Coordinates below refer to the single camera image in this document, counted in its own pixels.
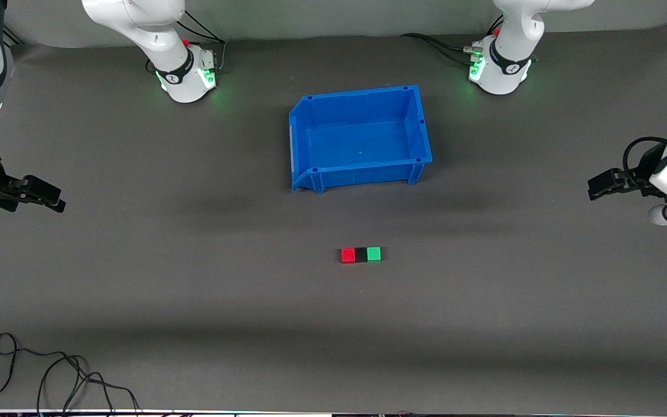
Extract blue plastic storage bin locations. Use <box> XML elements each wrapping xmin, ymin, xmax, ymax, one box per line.
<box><xmin>288</xmin><ymin>85</ymin><xmax>433</xmax><ymax>194</ymax></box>

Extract dark grey table mat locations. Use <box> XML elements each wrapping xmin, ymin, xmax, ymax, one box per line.
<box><xmin>0</xmin><ymin>23</ymin><xmax>667</xmax><ymax>413</ymax></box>

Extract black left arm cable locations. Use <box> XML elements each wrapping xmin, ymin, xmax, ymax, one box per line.
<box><xmin>623</xmin><ymin>137</ymin><xmax>667</xmax><ymax>187</ymax></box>

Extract thin black loose cable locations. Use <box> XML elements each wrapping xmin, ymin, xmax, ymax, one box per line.
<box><xmin>0</xmin><ymin>332</ymin><xmax>140</xmax><ymax>413</ymax></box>

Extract black left arm base cables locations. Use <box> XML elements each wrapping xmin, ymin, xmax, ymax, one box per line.
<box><xmin>400</xmin><ymin>17</ymin><xmax>503</xmax><ymax>65</ymax></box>

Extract black arm base cables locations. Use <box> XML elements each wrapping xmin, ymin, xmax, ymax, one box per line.
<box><xmin>400</xmin><ymin>17</ymin><xmax>503</xmax><ymax>65</ymax></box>
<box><xmin>145</xmin><ymin>12</ymin><xmax>228</xmax><ymax>75</ymax></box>

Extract black right arm base cables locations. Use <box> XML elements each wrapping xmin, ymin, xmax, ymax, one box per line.
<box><xmin>145</xmin><ymin>12</ymin><xmax>228</xmax><ymax>75</ymax></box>

